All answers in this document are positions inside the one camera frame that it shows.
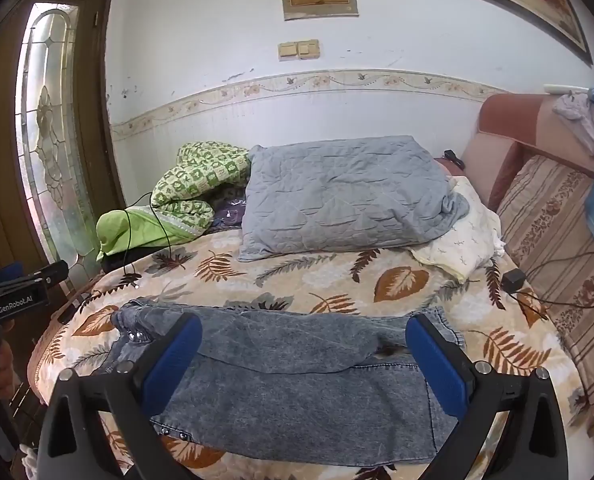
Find beige wall switch panel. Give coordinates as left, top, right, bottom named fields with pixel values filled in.
left=278, top=39, right=321, bottom=61

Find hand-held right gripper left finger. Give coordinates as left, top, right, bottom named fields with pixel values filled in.
left=37, top=312, right=204, bottom=480

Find striped floral cushion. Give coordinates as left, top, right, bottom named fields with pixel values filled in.
left=497, top=154, right=594, bottom=436

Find plain green cloth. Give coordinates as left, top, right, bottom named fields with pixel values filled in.
left=96, top=208, right=198, bottom=262

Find black charger adapter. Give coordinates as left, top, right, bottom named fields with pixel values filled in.
left=501, top=269, right=526, bottom=293

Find purple cloth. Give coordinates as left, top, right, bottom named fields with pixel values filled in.
left=207, top=195, right=250, bottom=233

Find black charger cable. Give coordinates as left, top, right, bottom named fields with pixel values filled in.
left=507, top=251, right=594, bottom=311

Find wooden door with stained glass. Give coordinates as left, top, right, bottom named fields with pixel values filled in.
left=0, top=0, right=125, bottom=321

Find grey denim pants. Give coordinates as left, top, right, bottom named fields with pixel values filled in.
left=109, top=299, right=468, bottom=463

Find grey quilted pillow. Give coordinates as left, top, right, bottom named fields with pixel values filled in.
left=238, top=135, right=470, bottom=262

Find leaf print blanket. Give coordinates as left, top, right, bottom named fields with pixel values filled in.
left=27, top=230, right=590, bottom=480

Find thin black cable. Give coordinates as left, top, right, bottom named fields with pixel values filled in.
left=121, top=191, right=175, bottom=286

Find cream pillow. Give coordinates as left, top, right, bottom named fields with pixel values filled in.
left=409, top=176, right=503, bottom=281

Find green patterned quilt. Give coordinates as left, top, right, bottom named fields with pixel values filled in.
left=150, top=141, right=252, bottom=238

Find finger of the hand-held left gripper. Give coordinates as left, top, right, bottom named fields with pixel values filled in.
left=27, top=260, right=70, bottom=288

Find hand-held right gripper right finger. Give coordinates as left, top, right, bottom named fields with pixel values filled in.
left=404, top=314, right=569, bottom=480

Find pale lavender cloth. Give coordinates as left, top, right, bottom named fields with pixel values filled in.
left=551, top=92, right=594, bottom=156

